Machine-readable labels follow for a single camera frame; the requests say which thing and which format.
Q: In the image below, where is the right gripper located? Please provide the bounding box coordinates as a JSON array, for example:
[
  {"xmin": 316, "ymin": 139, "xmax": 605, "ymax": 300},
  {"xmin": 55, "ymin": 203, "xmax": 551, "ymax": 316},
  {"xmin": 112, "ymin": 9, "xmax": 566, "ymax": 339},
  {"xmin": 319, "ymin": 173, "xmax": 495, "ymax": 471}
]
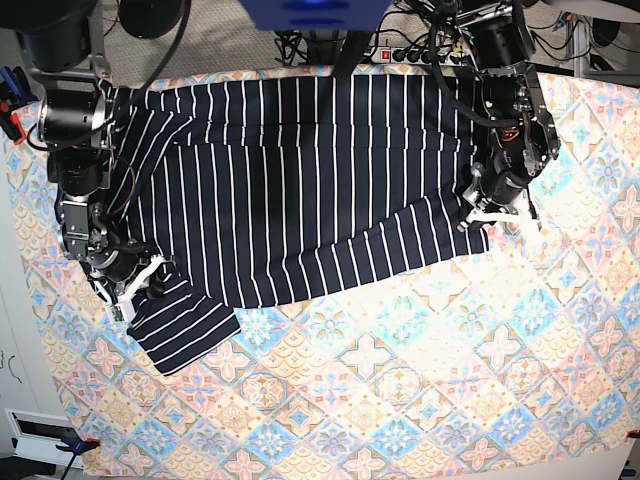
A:
[{"xmin": 87, "ymin": 243, "xmax": 174, "ymax": 323}]

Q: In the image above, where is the white wall vent box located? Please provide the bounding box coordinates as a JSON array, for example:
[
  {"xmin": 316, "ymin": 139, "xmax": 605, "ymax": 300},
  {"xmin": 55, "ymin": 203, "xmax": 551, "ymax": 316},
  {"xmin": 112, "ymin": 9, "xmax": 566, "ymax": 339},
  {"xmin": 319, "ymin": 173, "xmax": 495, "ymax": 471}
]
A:
[{"xmin": 4, "ymin": 408, "xmax": 79, "ymax": 466}]

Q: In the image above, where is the blue orange clamp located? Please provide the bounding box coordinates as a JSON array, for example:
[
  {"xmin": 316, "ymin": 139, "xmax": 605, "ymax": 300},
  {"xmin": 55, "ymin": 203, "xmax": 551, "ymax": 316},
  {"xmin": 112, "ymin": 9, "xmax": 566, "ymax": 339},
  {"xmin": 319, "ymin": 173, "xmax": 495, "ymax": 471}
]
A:
[
  {"xmin": 55, "ymin": 437, "xmax": 101, "ymax": 466},
  {"xmin": 1, "ymin": 66, "xmax": 38, "ymax": 145}
]

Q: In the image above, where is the black round stool base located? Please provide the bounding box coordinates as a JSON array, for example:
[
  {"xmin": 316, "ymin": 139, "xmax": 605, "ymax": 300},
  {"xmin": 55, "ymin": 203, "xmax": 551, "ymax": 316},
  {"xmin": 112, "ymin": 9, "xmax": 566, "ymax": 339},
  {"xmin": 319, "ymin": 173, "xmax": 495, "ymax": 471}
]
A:
[{"xmin": 118, "ymin": 0, "xmax": 184, "ymax": 39}]

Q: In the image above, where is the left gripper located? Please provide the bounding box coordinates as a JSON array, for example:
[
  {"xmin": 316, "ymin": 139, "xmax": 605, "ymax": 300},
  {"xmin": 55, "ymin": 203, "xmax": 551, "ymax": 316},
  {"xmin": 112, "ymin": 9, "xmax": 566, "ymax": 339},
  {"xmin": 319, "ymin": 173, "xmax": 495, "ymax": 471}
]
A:
[{"xmin": 457, "ymin": 162, "xmax": 542, "ymax": 232}]

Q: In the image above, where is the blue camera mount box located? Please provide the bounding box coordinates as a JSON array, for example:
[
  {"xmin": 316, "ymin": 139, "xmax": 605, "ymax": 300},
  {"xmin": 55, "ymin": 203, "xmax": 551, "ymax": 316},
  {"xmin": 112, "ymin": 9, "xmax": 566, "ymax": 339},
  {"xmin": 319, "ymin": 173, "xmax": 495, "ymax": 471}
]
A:
[{"xmin": 240, "ymin": 0, "xmax": 391, "ymax": 31}]

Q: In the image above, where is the blue orange clamp upper left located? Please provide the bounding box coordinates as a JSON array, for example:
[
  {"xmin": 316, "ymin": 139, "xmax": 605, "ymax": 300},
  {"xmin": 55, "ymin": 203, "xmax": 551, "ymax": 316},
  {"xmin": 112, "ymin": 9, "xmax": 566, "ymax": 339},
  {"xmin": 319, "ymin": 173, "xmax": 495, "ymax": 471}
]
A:
[{"xmin": 1, "ymin": 66, "xmax": 38, "ymax": 145}]

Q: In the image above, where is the white power strip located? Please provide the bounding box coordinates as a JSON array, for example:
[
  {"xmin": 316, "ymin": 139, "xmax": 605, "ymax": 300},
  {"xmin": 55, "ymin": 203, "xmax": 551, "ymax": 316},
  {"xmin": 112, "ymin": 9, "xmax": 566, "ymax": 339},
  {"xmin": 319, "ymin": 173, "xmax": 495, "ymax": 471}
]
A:
[{"xmin": 370, "ymin": 44, "xmax": 472, "ymax": 67}]

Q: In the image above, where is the black mounting post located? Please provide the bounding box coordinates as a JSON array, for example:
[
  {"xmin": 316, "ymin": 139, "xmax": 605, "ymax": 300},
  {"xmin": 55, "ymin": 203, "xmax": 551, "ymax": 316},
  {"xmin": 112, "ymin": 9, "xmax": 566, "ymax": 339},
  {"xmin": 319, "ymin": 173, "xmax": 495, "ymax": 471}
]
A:
[{"xmin": 332, "ymin": 30, "xmax": 373, "ymax": 80}]

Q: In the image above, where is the orange clamp lower right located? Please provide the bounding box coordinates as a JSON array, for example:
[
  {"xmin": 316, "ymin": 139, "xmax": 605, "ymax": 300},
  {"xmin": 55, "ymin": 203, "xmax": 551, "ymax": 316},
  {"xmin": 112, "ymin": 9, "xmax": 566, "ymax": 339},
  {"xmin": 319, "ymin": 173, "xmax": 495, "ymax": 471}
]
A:
[{"xmin": 626, "ymin": 429, "xmax": 640, "ymax": 441}]

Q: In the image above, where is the navy white striped T-shirt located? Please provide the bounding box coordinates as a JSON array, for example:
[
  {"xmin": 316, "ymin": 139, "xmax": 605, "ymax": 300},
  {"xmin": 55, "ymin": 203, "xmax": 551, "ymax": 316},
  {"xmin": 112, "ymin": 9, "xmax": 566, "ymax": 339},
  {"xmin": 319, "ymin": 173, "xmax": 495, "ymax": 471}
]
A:
[{"xmin": 107, "ymin": 75, "xmax": 489, "ymax": 376}]

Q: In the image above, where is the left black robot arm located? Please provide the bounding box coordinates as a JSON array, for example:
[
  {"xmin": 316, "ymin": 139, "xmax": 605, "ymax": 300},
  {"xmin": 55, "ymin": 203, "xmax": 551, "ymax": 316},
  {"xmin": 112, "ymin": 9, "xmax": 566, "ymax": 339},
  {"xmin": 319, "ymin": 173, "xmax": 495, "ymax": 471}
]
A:
[{"xmin": 427, "ymin": 1, "xmax": 560, "ymax": 231}]

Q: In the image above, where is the blue orange clamp lower left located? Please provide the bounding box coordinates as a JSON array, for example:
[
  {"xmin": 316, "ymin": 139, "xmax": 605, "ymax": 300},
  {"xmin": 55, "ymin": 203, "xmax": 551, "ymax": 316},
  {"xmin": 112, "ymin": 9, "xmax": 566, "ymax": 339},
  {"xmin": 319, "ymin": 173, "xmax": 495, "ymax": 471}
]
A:
[{"xmin": 55, "ymin": 437, "xmax": 101, "ymax": 466}]

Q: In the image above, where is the patterned floral tablecloth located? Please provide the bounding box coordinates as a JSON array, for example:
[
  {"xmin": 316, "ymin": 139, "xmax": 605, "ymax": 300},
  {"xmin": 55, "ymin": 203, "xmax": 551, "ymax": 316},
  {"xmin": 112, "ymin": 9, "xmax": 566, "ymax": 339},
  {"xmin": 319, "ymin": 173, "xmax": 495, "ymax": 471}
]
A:
[{"xmin": 1, "ymin": 75, "xmax": 639, "ymax": 479}]

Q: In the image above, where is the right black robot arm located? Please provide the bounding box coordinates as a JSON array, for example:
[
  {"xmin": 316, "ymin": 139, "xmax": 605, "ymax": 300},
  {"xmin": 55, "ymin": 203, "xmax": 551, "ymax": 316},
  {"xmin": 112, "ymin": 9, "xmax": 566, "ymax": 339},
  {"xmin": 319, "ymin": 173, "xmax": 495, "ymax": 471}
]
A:
[{"xmin": 1, "ymin": 1, "xmax": 164, "ymax": 322}]

